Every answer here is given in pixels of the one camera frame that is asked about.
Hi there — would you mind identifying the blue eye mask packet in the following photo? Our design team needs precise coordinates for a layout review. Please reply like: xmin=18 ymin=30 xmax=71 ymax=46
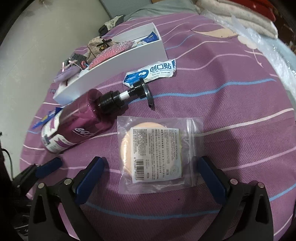
xmin=31 ymin=108 xmax=63 ymax=130
xmin=132 ymin=32 xmax=159 ymax=48

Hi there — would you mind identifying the white black plush toy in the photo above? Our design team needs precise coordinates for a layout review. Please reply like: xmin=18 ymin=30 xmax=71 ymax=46
xmin=56 ymin=80 xmax=68 ymax=92

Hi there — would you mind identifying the white cardboard box tray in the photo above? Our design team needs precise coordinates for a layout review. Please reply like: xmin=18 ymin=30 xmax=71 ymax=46
xmin=53 ymin=23 xmax=168 ymax=105

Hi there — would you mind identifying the beige plaid cloth bag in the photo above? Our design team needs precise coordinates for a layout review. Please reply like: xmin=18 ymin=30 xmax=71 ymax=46
xmin=86 ymin=37 xmax=115 ymax=62

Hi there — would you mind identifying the red folded quilt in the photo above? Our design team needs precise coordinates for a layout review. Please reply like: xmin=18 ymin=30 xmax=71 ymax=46
xmin=230 ymin=0 xmax=276 ymax=22

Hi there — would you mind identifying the powder puff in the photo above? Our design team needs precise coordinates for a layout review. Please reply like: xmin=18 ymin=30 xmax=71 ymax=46
xmin=117 ymin=116 xmax=204 ymax=194

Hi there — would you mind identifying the grey blanket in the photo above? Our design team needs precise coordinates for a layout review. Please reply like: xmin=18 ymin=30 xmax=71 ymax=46
xmin=124 ymin=0 xmax=198 ymax=22

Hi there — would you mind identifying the purple pump bottle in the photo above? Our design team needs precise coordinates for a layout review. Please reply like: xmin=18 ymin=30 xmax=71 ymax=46
xmin=41 ymin=78 xmax=154 ymax=154

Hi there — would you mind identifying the purple striped bed sheet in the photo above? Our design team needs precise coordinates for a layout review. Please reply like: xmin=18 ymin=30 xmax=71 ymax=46
xmin=19 ymin=12 xmax=296 ymax=241

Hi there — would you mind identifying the green plaid cloth doll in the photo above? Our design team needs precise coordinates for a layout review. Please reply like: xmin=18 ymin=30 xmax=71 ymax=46
xmin=62 ymin=53 xmax=87 ymax=71

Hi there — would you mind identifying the cream folded quilt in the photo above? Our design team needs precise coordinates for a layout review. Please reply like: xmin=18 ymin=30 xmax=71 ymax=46
xmin=196 ymin=1 xmax=278 ymax=39

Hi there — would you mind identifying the blue white bandage packet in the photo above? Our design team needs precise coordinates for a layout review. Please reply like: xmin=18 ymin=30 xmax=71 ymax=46
xmin=122 ymin=59 xmax=177 ymax=88

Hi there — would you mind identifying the dark clothes bundle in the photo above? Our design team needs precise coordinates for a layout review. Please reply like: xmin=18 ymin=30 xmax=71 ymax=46
xmin=98 ymin=15 xmax=125 ymax=37

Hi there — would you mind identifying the lavender soft pouch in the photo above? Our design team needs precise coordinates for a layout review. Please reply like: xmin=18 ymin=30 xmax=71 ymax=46
xmin=54 ymin=66 xmax=81 ymax=83

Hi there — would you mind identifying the pink glitter pouch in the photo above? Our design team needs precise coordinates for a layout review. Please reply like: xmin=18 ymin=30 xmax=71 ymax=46
xmin=88 ymin=41 xmax=133 ymax=70

